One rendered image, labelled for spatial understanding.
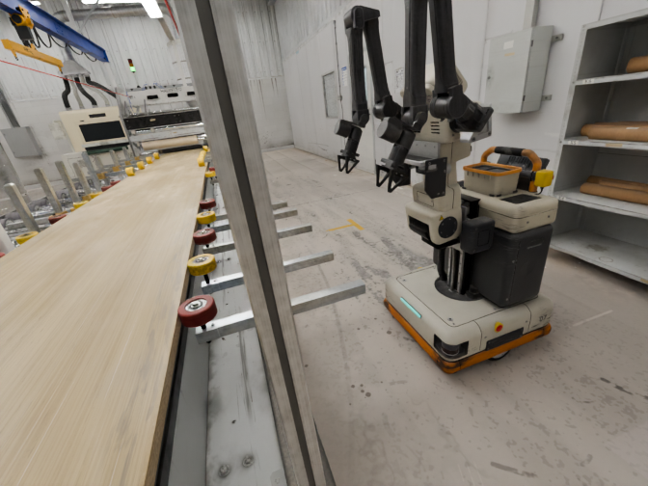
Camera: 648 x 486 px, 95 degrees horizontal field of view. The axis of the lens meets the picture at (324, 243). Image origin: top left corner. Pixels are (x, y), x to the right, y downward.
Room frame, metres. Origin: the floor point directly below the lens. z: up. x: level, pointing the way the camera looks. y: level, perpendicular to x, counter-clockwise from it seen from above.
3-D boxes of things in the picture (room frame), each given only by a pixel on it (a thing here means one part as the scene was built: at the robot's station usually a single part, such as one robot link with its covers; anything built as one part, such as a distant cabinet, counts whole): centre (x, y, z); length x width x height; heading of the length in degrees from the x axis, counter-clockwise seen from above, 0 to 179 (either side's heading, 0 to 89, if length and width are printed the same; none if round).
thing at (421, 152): (1.31, -0.46, 0.99); 0.28 x 0.16 x 0.22; 16
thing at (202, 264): (0.81, 0.38, 0.85); 0.08 x 0.08 x 0.11
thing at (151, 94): (5.37, 2.08, 0.95); 1.65 x 0.70 x 1.90; 106
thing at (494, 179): (1.42, -0.85, 0.87); 0.23 x 0.15 x 0.11; 16
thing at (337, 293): (0.63, 0.12, 0.82); 0.43 x 0.03 x 0.04; 106
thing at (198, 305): (0.57, 0.31, 0.85); 0.08 x 0.08 x 0.11
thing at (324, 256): (0.87, 0.19, 0.81); 0.43 x 0.03 x 0.04; 106
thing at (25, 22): (6.20, 4.47, 2.95); 0.34 x 0.26 x 0.49; 16
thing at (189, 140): (5.10, 2.01, 1.05); 1.43 x 0.12 x 0.12; 106
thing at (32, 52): (6.20, 4.47, 2.65); 1.71 x 0.09 x 0.32; 16
